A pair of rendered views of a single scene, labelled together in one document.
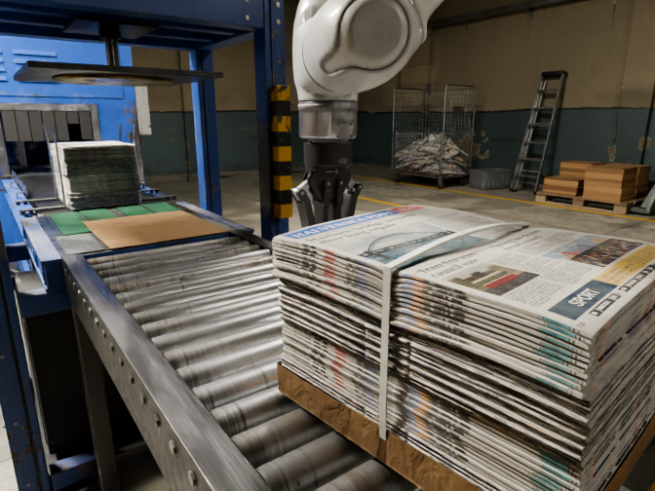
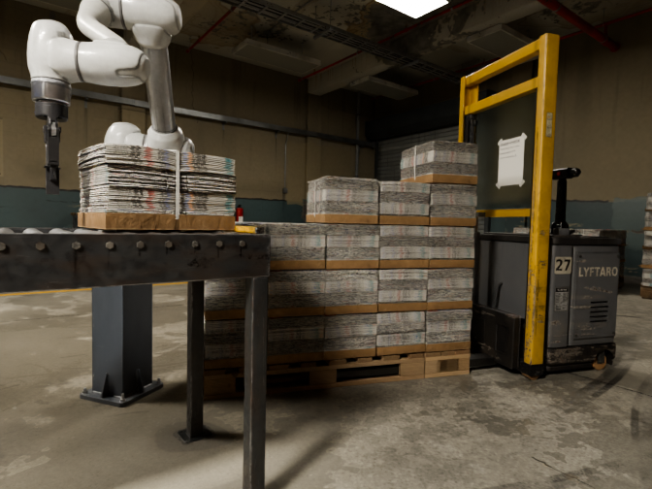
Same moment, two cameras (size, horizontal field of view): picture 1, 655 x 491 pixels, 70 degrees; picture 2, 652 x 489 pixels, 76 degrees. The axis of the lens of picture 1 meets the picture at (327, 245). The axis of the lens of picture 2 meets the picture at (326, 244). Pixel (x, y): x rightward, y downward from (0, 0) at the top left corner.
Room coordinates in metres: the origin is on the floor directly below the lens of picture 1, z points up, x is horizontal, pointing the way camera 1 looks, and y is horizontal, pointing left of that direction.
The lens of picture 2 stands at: (0.01, 1.14, 0.84)
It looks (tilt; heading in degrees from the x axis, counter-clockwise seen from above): 3 degrees down; 270
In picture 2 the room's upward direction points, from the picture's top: 1 degrees clockwise
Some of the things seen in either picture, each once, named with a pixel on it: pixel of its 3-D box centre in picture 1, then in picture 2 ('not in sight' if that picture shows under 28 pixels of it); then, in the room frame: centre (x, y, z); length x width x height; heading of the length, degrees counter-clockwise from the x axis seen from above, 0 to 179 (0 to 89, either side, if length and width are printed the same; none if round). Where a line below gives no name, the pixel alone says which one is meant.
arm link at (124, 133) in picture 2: not in sight; (125, 146); (0.94, -0.85, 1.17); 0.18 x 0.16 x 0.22; 12
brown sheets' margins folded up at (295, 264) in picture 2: not in sight; (314, 303); (0.05, -1.12, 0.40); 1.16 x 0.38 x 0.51; 17
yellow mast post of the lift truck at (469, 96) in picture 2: not in sight; (464, 206); (-0.96, -1.77, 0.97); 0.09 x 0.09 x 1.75; 17
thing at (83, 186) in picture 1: (95, 171); not in sight; (2.14, 1.06, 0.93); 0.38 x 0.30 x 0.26; 36
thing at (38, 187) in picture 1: (78, 195); not in sight; (2.59, 1.39, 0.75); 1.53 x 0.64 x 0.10; 36
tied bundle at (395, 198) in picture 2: not in sight; (389, 205); (-0.36, -1.24, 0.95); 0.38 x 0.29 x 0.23; 107
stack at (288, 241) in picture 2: not in sight; (314, 300); (0.05, -1.12, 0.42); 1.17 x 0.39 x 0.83; 17
